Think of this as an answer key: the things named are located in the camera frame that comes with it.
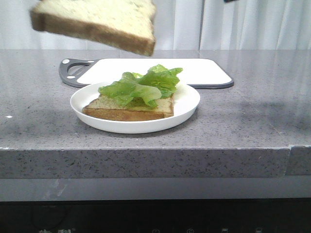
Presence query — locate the bread slice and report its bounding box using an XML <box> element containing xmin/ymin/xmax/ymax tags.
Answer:
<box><xmin>30</xmin><ymin>0</ymin><xmax>156</xmax><ymax>56</ymax></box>
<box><xmin>82</xmin><ymin>95</ymin><xmax>174</xmax><ymax>121</ymax></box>

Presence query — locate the green lettuce leaf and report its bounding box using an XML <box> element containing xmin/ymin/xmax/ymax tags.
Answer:
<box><xmin>98</xmin><ymin>64</ymin><xmax>183</xmax><ymax>108</ymax></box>

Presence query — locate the white pleated curtain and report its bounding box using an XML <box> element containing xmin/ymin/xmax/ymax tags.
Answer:
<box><xmin>0</xmin><ymin>0</ymin><xmax>311</xmax><ymax>50</ymax></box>

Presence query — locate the white grey cutting board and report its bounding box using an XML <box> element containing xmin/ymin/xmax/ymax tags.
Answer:
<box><xmin>59</xmin><ymin>58</ymin><xmax>234</xmax><ymax>89</ymax></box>

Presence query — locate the white round plate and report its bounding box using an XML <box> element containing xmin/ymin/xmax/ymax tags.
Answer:
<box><xmin>70</xmin><ymin>82</ymin><xmax>200</xmax><ymax>134</ymax></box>

